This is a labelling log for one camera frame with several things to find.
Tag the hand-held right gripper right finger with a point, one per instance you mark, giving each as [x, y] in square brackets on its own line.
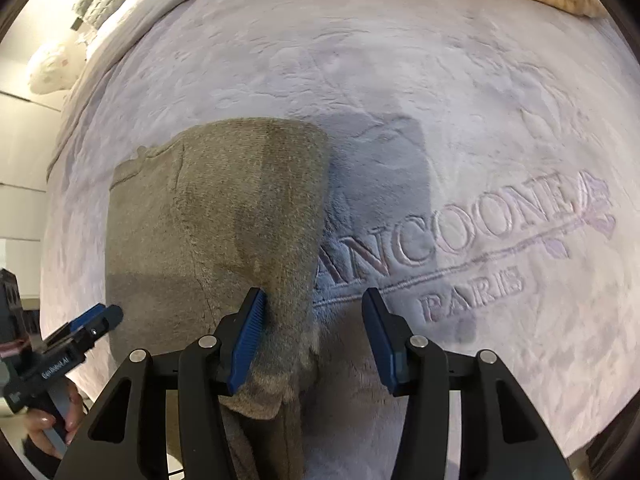
[381, 340]

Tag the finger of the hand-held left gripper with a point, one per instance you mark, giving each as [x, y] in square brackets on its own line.
[92, 322]

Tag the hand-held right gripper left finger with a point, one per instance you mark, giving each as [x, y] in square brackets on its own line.
[248, 340]

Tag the grey knit garment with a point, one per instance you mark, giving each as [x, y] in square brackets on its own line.
[220, 230]

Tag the person's left hand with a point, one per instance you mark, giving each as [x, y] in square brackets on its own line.
[72, 407]

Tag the lavender embossed blanket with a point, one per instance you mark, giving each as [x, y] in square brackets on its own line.
[450, 170]

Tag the white plush toy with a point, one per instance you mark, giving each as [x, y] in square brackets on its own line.
[50, 67]

